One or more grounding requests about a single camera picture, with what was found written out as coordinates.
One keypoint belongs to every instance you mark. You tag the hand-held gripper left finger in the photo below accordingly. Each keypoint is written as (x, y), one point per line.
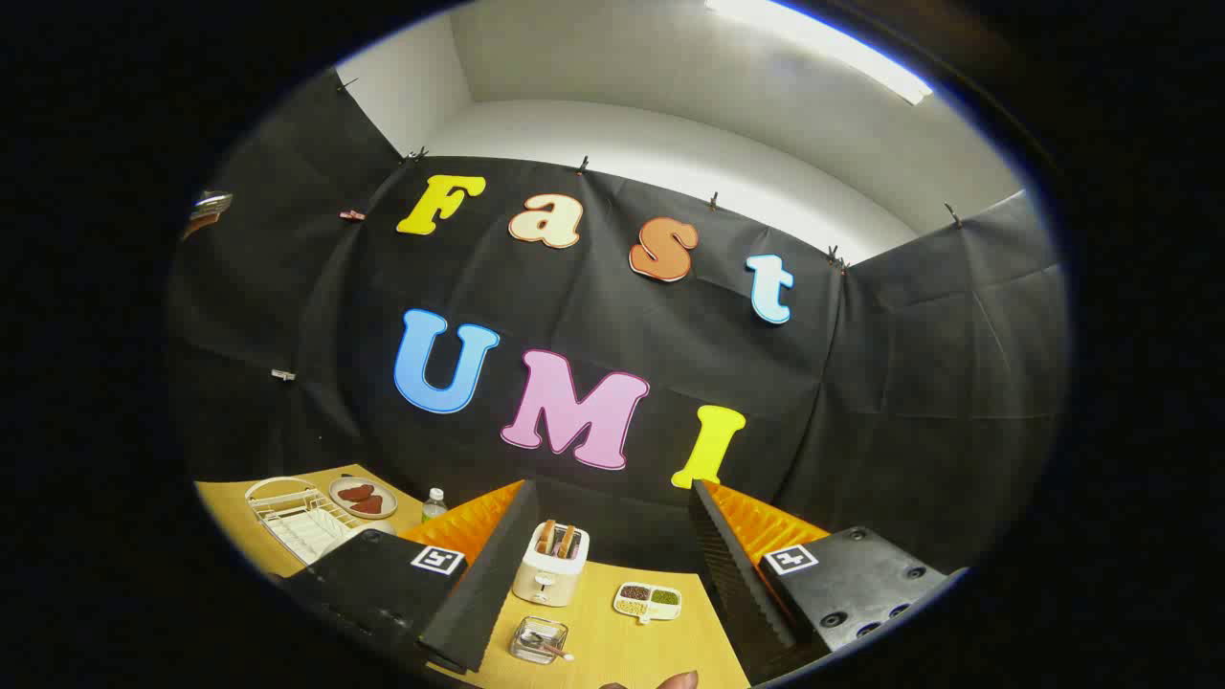
(483, 584)

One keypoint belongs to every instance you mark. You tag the green label drink bottle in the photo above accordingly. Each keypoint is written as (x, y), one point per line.
(434, 507)

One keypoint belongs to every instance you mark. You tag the grey metal object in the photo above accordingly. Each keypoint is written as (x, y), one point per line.
(211, 203)

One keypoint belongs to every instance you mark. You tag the toast slice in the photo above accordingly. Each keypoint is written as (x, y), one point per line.
(567, 541)
(547, 536)

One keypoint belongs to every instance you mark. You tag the white divided bean tray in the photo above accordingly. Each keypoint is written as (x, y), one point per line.
(647, 603)

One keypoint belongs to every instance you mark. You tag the small plate with red meat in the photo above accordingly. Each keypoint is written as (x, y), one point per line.
(364, 498)

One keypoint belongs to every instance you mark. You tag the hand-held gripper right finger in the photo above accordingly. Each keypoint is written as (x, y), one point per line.
(727, 574)

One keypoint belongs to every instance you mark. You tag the cream toaster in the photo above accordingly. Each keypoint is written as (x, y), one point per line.
(547, 579)

